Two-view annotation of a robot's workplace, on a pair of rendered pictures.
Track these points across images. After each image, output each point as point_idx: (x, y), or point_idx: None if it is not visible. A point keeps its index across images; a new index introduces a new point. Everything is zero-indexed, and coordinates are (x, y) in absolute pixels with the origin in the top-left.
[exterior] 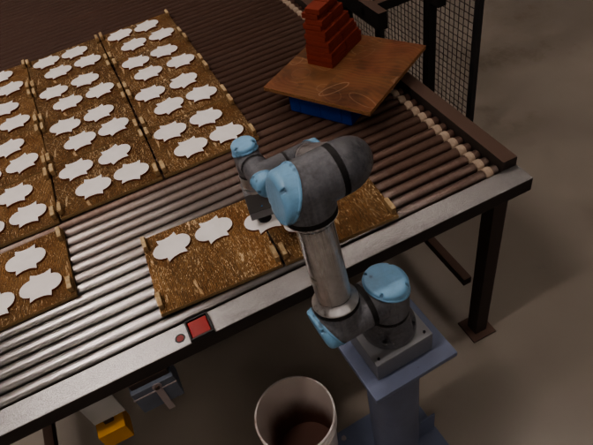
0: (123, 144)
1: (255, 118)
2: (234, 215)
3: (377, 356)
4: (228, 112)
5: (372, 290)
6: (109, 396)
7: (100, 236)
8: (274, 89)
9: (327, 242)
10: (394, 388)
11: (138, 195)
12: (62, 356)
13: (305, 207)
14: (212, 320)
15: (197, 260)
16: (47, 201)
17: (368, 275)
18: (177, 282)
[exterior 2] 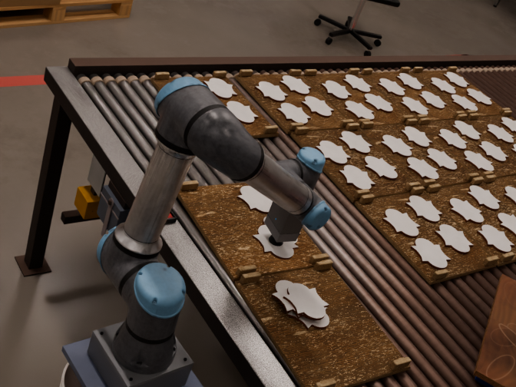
0: (396, 173)
1: (466, 286)
2: (301, 248)
3: (105, 332)
4: (468, 259)
5: (147, 266)
6: (104, 171)
7: (272, 157)
8: (500, 283)
9: (156, 163)
10: (75, 364)
11: (328, 185)
12: (139, 133)
13: (163, 105)
14: (168, 224)
15: (239, 216)
16: (312, 125)
17: (167, 267)
18: (213, 200)
